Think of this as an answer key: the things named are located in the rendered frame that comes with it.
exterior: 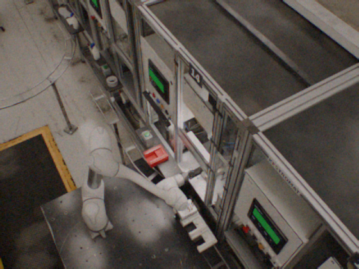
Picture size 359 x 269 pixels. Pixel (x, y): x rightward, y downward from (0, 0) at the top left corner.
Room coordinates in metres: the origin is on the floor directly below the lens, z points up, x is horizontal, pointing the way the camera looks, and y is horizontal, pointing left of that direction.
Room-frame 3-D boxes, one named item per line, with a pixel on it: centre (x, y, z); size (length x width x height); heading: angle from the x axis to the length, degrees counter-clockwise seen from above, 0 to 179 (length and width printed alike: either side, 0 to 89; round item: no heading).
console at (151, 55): (1.69, 0.06, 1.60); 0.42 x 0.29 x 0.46; 32
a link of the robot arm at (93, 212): (1.04, 0.63, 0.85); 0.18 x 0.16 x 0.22; 12
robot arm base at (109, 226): (1.01, 0.62, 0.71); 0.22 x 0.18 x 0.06; 32
